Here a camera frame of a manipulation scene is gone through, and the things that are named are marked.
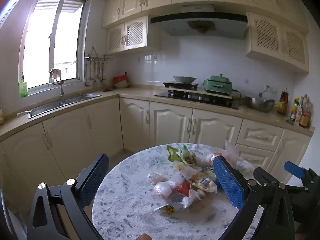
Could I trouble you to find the hanging kitchen utensils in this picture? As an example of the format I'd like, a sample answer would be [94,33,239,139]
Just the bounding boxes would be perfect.
[84,60,107,87]

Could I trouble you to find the black power cable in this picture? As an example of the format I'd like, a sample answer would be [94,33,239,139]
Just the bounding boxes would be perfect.
[232,89,247,107]

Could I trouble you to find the green dish soap bottle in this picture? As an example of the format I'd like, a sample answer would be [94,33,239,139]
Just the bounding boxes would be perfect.
[19,79,29,98]

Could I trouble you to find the cream lattice door cabinet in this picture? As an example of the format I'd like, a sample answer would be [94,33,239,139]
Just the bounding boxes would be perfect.
[106,15,160,55]
[245,11,310,74]

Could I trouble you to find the green snack wrapper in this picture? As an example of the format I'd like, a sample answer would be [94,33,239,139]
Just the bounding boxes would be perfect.
[167,144,190,164]

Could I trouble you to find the pile of snack packets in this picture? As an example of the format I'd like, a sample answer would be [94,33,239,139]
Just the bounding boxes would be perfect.
[147,140,253,214]

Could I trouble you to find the metal utensil rack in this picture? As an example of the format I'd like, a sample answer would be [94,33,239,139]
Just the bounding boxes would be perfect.
[84,46,113,62]

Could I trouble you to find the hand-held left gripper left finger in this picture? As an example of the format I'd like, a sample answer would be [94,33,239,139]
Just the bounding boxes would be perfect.
[26,152,110,240]

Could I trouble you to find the black gas hob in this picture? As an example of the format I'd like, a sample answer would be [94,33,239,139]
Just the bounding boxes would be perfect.
[154,90,240,110]

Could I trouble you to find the large dark sauce bottle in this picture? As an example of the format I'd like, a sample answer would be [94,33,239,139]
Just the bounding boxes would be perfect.
[277,87,289,115]

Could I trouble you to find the cream base cabinets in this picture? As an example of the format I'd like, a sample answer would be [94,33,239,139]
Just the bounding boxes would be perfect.
[0,90,315,230]

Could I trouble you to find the grey wok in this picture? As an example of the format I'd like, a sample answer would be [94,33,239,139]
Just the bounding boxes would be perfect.
[172,76,198,84]

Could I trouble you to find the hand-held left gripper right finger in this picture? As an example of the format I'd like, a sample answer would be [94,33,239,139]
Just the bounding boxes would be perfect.
[212,155,295,240]

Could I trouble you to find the green electric cooker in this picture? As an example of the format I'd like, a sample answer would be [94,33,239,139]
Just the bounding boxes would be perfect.
[202,74,235,95]

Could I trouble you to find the stainless steel sink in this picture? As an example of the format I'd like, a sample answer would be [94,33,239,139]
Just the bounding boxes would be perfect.
[28,92,102,119]

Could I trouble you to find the range hood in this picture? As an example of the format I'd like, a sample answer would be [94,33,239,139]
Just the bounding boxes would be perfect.
[150,4,248,40]

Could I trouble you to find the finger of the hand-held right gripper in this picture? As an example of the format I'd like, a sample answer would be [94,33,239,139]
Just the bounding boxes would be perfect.
[284,161,312,183]
[253,166,310,194]

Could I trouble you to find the sliding window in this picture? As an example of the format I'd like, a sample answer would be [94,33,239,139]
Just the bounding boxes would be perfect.
[19,0,87,97]

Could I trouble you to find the black portable stove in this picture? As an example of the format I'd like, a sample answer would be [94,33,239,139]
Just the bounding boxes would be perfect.
[162,81,200,90]

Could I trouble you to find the cluster of condiment bottles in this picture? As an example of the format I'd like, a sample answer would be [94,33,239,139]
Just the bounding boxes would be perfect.
[290,94,313,128]

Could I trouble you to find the wooden board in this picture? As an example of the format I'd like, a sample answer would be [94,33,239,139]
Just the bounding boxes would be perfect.
[167,87,233,98]

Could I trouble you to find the metal kitchen faucet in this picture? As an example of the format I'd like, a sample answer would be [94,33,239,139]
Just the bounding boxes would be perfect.
[49,68,66,103]

